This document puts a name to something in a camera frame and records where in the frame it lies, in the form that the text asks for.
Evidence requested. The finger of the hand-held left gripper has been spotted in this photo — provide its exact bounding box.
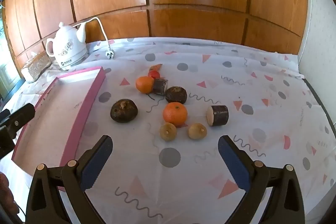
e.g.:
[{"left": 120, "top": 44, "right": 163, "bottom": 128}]
[{"left": 0, "top": 103, "right": 36, "bottom": 139}]

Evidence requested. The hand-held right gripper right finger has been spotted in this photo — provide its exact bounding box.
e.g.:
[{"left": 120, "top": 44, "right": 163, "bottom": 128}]
[{"left": 217, "top": 135, "right": 305, "bottom": 224}]

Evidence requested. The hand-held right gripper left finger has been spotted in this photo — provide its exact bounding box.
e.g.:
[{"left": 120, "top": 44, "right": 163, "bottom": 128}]
[{"left": 26, "top": 135, "right": 114, "bottom": 224}]

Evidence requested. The pink shallow tray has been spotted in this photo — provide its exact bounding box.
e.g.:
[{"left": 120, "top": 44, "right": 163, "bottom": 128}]
[{"left": 12, "top": 66, "right": 106, "bottom": 191}]

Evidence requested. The dark sugarcane piece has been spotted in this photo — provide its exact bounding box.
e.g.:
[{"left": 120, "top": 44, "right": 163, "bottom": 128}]
[
  {"left": 206, "top": 105, "right": 229, "bottom": 127},
  {"left": 153, "top": 79, "right": 169, "bottom": 96}
]

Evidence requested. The window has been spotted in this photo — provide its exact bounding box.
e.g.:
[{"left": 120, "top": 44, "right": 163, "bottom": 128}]
[{"left": 0, "top": 0, "right": 21, "bottom": 106}]

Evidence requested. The small tan longan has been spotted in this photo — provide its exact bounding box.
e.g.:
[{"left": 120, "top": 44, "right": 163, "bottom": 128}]
[
  {"left": 188, "top": 123, "right": 207, "bottom": 140},
  {"left": 160, "top": 122, "right": 177, "bottom": 141}
]

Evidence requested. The clear patterned tissue box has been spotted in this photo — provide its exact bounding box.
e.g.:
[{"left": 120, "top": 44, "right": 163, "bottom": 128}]
[{"left": 21, "top": 52, "right": 52, "bottom": 83}]

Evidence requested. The dark brown water chestnut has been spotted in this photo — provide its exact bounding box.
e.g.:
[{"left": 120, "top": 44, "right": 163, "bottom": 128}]
[
  {"left": 164, "top": 86, "right": 188, "bottom": 104},
  {"left": 110, "top": 99, "right": 138, "bottom": 123}
]

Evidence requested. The orange tangerine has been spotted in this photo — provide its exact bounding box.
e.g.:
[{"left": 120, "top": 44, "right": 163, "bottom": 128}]
[{"left": 163, "top": 102, "right": 188, "bottom": 127}]

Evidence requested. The white ceramic electric kettle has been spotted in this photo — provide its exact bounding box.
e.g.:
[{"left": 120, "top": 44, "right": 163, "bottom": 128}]
[{"left": 46, "top": 21, "right": 88, "bottom": 71}]

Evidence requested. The white patterned tablecloth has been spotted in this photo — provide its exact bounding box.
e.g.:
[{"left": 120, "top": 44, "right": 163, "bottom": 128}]
[{"left": 0, "top": 37, "right": 336, "bottom": 224}]

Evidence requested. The white power cord with plug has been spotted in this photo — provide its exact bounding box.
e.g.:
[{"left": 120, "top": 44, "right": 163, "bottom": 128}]
[{"left": 74, "top": 17, "right": 116, "bottom": 60}]

